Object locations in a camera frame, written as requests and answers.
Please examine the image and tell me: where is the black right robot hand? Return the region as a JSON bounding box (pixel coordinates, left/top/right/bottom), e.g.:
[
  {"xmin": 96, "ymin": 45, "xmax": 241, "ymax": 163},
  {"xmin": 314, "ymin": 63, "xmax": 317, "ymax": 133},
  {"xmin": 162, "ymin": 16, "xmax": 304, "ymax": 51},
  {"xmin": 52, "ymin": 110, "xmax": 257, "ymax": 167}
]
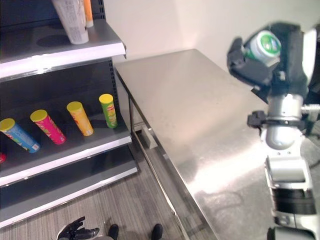
[{"xmin": 226, "ymin": 22, "xmax": 319, "ymax": 105}]

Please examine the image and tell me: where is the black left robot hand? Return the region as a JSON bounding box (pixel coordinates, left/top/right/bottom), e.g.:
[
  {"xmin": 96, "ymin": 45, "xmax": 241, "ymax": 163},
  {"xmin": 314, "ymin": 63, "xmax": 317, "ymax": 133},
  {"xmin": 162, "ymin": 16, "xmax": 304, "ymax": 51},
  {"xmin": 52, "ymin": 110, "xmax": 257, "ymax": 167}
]
[{"xmin": 56, "ymin": 216, "xmax": 100, "ymax": 240}]

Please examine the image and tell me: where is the green lidded white canister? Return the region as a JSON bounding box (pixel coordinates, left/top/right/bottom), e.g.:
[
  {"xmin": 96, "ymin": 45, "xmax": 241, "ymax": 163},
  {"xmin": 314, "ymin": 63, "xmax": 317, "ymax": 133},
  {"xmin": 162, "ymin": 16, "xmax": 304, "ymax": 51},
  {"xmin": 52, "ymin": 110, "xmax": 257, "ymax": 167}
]
[{"xmin": 243, "ymin": 30, "xmax": 282, "ymax": 64}]

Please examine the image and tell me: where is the dark left robot foot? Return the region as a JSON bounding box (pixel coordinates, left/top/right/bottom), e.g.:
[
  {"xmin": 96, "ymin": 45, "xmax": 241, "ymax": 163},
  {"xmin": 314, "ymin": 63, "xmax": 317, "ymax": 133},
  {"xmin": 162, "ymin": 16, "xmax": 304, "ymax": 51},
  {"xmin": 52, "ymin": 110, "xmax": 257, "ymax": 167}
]
[{"xmin": 109, "ymin": 223, "xmax": 120, "ymax": 240}]

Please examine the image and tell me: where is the dark robot foot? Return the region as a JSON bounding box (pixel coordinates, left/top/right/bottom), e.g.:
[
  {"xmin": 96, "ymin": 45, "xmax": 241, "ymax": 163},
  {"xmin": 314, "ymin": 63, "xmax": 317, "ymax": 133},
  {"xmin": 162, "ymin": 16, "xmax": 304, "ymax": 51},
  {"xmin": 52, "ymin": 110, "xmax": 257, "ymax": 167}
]
[
  {"xmin": 109, "ymin": 223, "xmax": 120, "ymax": 240},
  {"xmin": 151, "ymin": 223, "xmax": 164, "ymax": 240}
]

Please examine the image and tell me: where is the dark right robot foot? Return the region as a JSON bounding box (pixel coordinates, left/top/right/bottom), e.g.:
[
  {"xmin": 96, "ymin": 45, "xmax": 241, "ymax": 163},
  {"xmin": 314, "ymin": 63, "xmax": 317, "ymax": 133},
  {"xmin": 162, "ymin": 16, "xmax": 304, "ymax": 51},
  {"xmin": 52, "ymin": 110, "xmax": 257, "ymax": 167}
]
[{"xmin": 151, "ymin": 223, "xmax": 164, "ymax": 240}]

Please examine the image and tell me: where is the pink chip can yellow lid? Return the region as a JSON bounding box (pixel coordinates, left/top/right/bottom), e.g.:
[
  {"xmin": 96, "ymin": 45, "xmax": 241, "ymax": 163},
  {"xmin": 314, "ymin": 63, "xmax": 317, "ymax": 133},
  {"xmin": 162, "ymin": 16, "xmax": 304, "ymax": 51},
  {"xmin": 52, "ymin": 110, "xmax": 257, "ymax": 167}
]
[{"xmin": 29, "ymin": 109, "xmax": 67, "ymax": 145}]

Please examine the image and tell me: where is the blue chip can yellow lid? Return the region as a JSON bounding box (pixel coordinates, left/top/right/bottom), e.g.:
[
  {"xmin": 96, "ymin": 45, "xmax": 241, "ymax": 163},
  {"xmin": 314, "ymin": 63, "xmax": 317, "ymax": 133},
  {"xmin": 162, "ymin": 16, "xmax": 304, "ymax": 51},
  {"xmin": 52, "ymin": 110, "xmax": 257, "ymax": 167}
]
[{"xmin": 0, "ymin": 118, "xmax": 41, "ymax": 154}]

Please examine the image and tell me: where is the orange chip can yellow lid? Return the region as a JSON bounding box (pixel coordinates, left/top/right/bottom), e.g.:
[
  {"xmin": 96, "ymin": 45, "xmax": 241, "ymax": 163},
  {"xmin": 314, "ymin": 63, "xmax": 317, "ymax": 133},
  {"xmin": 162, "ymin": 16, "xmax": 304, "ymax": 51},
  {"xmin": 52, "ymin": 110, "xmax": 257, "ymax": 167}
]
[{"xmin": 66, "ymin": 101, "xmax": 95, "ymax": 137}]

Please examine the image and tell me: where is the stainless steel table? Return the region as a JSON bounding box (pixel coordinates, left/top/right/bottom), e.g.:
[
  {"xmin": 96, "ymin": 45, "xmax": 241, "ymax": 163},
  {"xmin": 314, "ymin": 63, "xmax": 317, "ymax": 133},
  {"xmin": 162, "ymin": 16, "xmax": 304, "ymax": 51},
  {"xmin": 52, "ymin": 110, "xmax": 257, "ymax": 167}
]
[{"xmin": 114, "ymin": 48, "xmax": 320, "ymax": 240}]

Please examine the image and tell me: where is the green chip can yellow lid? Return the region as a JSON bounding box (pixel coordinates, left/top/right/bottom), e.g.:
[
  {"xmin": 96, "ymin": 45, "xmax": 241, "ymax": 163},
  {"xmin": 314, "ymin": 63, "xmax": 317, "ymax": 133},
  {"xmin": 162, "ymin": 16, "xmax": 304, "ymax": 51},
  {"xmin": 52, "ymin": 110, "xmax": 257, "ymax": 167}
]
[{"xmin": 98, "ymin": 93, "xmax": 119, "ymax": 129}]

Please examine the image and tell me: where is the grey metal store shelf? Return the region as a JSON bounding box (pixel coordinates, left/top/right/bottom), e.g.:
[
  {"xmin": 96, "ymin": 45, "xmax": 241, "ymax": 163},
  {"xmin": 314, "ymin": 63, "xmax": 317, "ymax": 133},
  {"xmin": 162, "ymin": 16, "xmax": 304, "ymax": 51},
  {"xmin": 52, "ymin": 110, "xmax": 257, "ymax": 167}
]
[{"xmin": 0, "ymin": 0, "xmax": 139, "ymax": 229}]

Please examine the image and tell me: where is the orange white tube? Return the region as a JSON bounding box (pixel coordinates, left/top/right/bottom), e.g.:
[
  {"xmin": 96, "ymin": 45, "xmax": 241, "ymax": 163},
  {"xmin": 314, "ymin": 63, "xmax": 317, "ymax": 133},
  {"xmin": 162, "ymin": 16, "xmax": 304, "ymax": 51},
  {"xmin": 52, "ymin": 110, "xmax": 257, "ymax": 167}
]
[{"xmin": 83, "ymin": 0, "xmax": 94, "ymax": 28}]

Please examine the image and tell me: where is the white printed tube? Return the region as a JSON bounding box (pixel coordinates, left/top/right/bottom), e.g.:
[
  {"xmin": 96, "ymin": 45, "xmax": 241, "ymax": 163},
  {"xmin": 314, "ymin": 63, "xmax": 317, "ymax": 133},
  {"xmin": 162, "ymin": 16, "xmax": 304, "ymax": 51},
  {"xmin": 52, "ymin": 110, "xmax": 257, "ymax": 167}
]
[{"xmin": 51, "ymin": 0, "xmax": 90, "ymax": 45}]

